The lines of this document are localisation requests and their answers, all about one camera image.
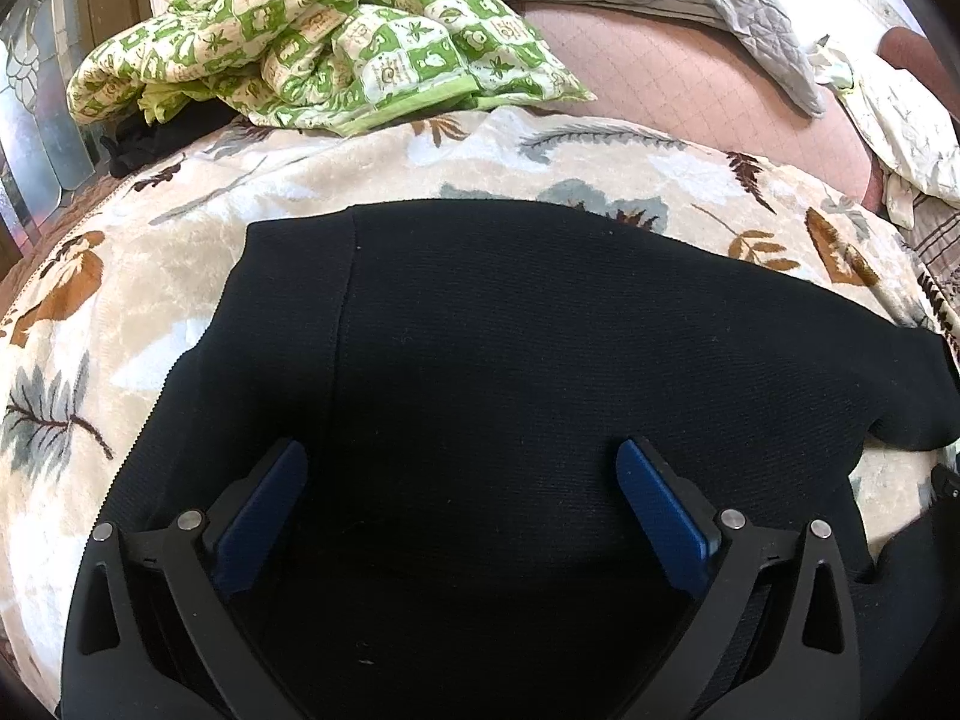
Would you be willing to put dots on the green patterned quilt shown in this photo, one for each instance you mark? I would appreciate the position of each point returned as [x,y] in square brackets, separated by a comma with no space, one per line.
[337,30]

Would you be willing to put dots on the dark cloth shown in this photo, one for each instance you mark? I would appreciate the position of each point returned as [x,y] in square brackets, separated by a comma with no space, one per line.
[142,142]

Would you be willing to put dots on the black pants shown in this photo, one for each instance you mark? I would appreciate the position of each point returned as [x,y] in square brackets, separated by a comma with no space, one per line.
[487,352]

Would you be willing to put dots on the white floral cloth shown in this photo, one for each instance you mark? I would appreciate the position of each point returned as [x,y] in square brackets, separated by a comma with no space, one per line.
[900,112]

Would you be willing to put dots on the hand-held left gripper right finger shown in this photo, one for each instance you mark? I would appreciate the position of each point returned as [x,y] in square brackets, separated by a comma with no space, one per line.
[664,517]

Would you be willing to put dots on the brown pillow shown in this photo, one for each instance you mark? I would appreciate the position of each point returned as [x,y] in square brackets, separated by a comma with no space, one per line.
[907,49]

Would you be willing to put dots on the pink quilted mattress sheet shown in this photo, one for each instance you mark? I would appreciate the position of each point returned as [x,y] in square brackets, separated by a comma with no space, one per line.
[675,82]

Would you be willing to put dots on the stained glass panel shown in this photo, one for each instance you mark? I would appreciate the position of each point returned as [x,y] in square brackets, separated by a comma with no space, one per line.
[37,90]

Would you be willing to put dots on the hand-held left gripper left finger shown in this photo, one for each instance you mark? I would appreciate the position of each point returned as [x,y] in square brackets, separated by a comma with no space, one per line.
[259,517]

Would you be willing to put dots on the beige leaf-print blanket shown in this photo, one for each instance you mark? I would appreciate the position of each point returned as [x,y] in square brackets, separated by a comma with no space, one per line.
[187,300]

